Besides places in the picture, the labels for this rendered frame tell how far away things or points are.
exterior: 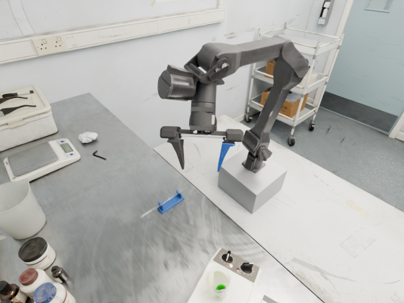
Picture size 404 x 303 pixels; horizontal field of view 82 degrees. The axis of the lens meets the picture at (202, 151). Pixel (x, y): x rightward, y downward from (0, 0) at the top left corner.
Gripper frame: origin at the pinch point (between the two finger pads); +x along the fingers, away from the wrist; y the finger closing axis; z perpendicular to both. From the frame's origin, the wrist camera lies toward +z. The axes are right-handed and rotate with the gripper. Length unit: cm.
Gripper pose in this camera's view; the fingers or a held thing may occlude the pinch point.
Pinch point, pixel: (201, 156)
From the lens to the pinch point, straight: 54.8
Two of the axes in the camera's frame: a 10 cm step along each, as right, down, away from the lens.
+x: -0.4, 9.9, 1.2
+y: -9.9, -0.5, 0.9
